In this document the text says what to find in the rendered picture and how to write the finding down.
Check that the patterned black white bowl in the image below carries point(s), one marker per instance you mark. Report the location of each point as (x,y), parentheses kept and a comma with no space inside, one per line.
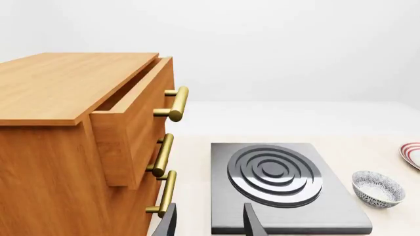
(377,190)

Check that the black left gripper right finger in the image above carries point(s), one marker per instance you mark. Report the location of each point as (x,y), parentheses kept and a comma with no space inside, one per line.
(254,226)

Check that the plate with red rings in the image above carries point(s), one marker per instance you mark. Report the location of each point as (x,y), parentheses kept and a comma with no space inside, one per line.
(411,153)

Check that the wooden drawer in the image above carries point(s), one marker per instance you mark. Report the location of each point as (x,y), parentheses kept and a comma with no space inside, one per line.
(131,127)

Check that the wooden cabinet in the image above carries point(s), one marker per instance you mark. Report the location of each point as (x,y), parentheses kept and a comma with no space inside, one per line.
(46,137)

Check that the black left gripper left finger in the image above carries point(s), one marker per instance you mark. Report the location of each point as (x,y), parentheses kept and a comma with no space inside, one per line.
(168,224)

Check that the flat black stove plate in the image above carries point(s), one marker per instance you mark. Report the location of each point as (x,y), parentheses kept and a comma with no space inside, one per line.
(275,177)

